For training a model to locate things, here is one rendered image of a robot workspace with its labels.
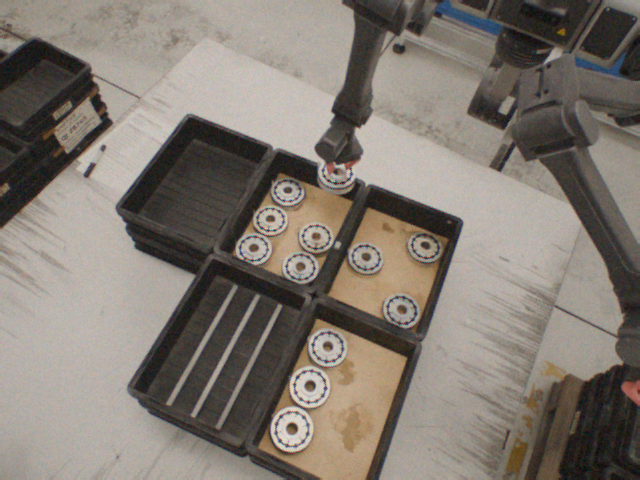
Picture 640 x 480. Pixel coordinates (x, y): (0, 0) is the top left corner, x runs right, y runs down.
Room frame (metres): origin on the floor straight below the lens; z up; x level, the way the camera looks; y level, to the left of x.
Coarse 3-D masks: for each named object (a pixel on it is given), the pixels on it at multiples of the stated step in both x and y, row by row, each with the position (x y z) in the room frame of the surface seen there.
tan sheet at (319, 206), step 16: (288, 176) 0.98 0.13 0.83; (320, 192) 0.94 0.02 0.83; (304, 208) 0.87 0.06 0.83; (320, 208) 0.88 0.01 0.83; (336, 208) 0.89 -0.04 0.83; (288, 224) 0.81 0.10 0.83; (304, 224) 0.81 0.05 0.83; (336, 224) 0.83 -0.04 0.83; (272, 240) 0.74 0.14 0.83; (288, 240) 0.75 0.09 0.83; (272, 256) 0.69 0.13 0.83
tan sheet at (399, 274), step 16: (368, 208) 0.91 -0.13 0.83; (368, 224) 0.85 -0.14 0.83; (384, 224) 0.86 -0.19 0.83; (400, 224) 0.87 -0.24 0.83; (368, 240) 0.79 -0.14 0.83; (384, 240) 0.80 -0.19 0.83; (400, 240) 0.81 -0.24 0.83; (384, 256) 0.75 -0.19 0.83; (400, 256) 0.76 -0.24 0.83; (384, 272) 0.69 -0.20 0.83; (400, 272) 0.70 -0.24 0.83; (416, 272) 0.71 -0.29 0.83; (432, 272) 0.72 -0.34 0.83; (336, 288) 0.62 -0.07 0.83; (352, 288) 0.63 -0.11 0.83; (368, 288) 0.64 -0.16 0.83; (384, 288) 0.64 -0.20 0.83; (400, 288) 0.65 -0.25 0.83; (416, 288) 0.66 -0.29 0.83; (352, 304) 0.58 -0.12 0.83; (368, 304) 0.59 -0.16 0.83
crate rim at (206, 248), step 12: (204, 120) 1.07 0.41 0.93; (228, 132) 1.04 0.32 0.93; (168, 144) 0.96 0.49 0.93; (264, 144) 1.01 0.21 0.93; (156, 156) 0.91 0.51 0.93; (264, 156) 0.97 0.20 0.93; (144, 168) 0.86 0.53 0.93; (252, 180) 0.87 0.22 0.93; (132, 192) 0.77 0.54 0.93; (120, 204) 0.73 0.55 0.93; (120, 216) 0.70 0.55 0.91; (132, 216) 0.69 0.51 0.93; (228, 216) 0.74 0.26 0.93; (156, 228) 0.67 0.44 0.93; (168, 228) 0.67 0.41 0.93; (180, 240) 0.65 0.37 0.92; (192, 240) 0.65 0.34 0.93; (216, 240) 0.66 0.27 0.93; (204, 252) 0.63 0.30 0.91
